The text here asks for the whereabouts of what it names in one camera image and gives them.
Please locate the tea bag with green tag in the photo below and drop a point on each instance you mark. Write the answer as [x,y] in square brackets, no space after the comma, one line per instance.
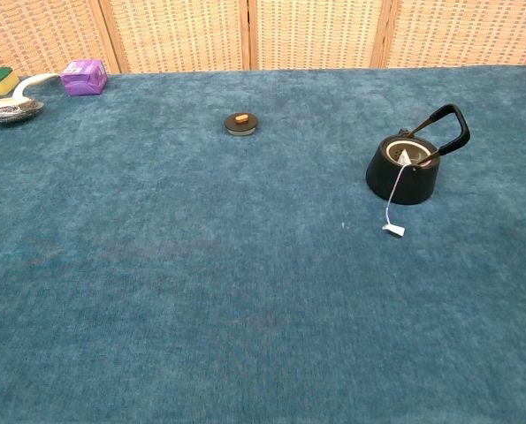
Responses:
[406,158]

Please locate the black teapot lid orange knob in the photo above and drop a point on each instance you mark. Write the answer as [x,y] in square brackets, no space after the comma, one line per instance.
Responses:
[241,123]

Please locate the blue fuzzy table cloth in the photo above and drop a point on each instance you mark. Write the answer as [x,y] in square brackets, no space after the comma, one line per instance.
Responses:
[200,265]

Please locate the woven bamboo folding screen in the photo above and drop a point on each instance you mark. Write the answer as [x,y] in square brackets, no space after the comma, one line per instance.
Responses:
[178,35]

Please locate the purple box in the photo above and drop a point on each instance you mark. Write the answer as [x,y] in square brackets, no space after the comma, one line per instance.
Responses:
[86,79]

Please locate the white plastic spoon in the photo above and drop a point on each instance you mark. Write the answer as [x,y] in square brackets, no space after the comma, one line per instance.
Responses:
[28,84]

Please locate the small patterned dish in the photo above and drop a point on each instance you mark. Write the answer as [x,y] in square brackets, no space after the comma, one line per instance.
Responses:
[12,115]

